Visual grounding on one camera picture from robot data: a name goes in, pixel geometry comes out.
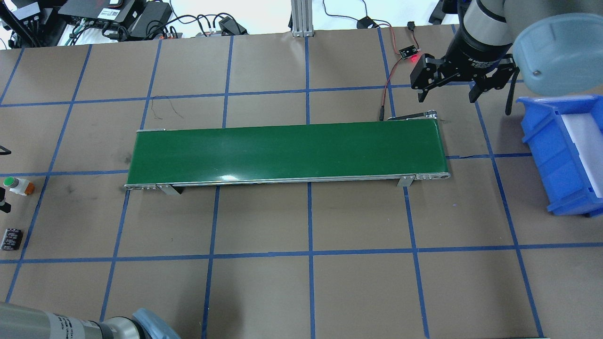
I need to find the black power adapter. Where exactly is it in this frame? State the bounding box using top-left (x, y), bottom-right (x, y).
top-left (127, 1), bottom-right (172, 41)

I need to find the aluminium frame post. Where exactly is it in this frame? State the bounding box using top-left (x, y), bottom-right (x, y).
top-left (291, 0), bottom-right (315, 37)

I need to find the green push button switch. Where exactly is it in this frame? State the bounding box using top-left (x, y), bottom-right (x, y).
top-left (3, 176), bottom-right (36, 196)

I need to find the red black power cable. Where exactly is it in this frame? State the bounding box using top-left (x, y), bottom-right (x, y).
top-left (379, 21), bottom-right (421, 122)

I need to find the black cylindrical capacitor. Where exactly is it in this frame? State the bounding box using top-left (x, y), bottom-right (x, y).
top-left (0, 229), bottom-right (24, 251)

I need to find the small red-lit circuit board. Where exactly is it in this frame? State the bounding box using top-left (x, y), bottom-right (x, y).
top-left (398, 45), bottom-right (420, 60)

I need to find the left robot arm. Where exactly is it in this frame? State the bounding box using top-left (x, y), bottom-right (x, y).
top-left (0, 302), bottom-right (180, 339)

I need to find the blue plastic bin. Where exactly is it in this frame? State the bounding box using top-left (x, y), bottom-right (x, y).
top-left (518, 94), bottom-right (603, 217)

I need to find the green conveyor belt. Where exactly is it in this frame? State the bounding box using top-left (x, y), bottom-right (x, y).
top-left (124, 116), bottom-right (451, 194)

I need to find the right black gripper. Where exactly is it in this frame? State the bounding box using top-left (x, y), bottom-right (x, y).
top-left (410, 40), bottom-right (516, 103)

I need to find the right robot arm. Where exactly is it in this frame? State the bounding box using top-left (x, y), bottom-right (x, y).
top-left (410, 0), bottom-right (603, 103)

